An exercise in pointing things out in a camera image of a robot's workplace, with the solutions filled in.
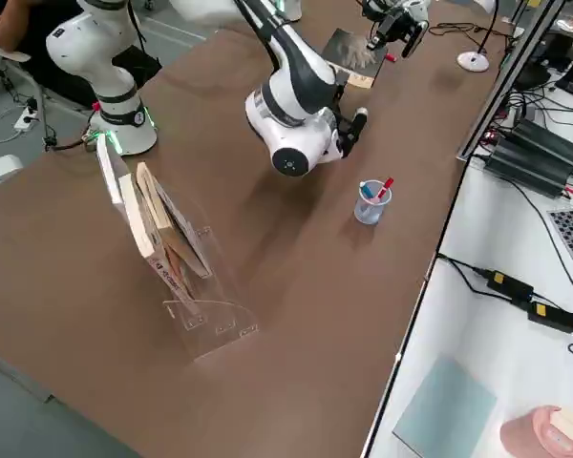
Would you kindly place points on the tan-edged paperback book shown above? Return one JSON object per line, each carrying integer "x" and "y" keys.
{"x": 181, "y": 229}

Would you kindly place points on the white floor power strip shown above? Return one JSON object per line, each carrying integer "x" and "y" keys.
{"x": 27, "y": 119}

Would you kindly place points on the clear acrylic storage rack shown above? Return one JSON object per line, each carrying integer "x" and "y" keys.
{"x": 210, "y": 305}

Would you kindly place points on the red marker pen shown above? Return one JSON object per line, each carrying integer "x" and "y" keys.
{"x": 386, "y": 187}

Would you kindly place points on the black finned power supply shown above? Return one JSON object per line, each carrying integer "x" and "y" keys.
{"x": 535, "y": 157}

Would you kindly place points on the clear plastic pen cup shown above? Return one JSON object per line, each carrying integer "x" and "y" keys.
{"x": 370, "y": 212}

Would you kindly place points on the blue pen white cap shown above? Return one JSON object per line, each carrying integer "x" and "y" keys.
{"x": 368, "y": 188}

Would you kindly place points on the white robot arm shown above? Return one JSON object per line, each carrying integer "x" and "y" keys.
{"x": 291, "y": 95}

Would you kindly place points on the person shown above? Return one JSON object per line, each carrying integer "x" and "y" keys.
{"x": 33, "y": 47}

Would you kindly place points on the black power adapter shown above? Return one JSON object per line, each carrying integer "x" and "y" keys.
{"x": 551, "y": 317}
{"x": 508, "y": 285}

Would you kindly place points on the pink round object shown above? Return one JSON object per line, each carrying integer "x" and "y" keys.
{"x": 539, "y": 434}

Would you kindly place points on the teal sheet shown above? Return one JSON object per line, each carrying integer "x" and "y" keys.
{"x": 441, "y": 410}

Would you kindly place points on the dark hand-photo cover book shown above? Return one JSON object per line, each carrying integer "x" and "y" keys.
{"x": 351, "y": 55}

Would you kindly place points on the white box yellow label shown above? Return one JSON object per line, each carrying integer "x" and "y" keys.
{"x": 0, "y": 174}

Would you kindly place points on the white desk lamp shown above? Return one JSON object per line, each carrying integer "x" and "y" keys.
{"x": 473, "y": 62}

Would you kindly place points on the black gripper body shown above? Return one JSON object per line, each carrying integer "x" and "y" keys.
{"x": 344, "y": 124}
{"x": 392, "y": 26}

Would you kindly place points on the white blue cover book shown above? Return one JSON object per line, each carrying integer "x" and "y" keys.
{"x": 133, "y": 224}

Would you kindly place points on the aluminium frame post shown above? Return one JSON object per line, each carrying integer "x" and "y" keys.
{"x": 501, "y": 81}

